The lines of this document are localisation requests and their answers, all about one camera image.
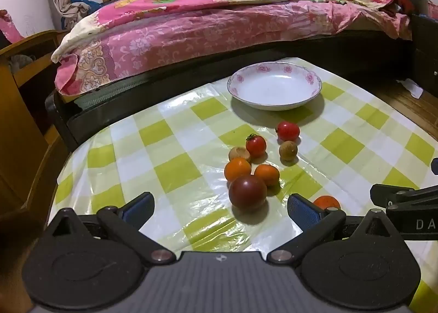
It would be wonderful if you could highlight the pink patterned cloth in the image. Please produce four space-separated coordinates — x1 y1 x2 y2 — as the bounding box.
0 9 26 43

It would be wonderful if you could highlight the brown longan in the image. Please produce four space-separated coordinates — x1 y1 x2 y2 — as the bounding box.
279 141 298 162
229 147 251 163

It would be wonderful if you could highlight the dark purple tomato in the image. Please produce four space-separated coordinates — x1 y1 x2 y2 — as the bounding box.
229 175 268 211

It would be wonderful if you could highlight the bed with pink quilt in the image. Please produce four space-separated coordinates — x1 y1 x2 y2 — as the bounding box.
44 34 416 149

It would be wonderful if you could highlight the small orange mandarin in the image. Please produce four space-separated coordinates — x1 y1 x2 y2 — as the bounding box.
224 157 252 183
313 196 341 211
254 164 281 187

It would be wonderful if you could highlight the white floral rim plate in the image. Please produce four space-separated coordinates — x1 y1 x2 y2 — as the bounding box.
227 62 323 111

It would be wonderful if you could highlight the large red tomato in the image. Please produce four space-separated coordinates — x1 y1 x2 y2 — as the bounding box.
276 121 301 142

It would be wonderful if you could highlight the white paper scrap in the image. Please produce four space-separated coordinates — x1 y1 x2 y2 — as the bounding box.
397 78 425 99

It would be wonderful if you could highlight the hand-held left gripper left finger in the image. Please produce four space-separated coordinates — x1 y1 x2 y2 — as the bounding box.
43 193 176 265

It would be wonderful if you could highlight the pink floral bedsheet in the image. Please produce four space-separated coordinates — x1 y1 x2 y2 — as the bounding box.
55 1 413 96

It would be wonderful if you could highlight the dark nightstand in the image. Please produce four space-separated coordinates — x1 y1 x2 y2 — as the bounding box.
411 13 438 89

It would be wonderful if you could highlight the wooden cabinet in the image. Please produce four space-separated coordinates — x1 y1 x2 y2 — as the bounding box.
0 30 69 218

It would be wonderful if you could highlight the small red tomato with stem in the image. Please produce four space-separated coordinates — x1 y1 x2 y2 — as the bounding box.
246 134 267 158

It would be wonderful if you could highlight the green white checked tablecloth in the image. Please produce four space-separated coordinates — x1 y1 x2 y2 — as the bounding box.
48 57 438 313

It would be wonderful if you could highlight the blue cloth pile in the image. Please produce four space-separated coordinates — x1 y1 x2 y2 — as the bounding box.
70 0 103 12

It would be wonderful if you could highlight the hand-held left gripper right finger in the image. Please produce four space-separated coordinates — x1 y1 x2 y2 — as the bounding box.
267 193 404 264

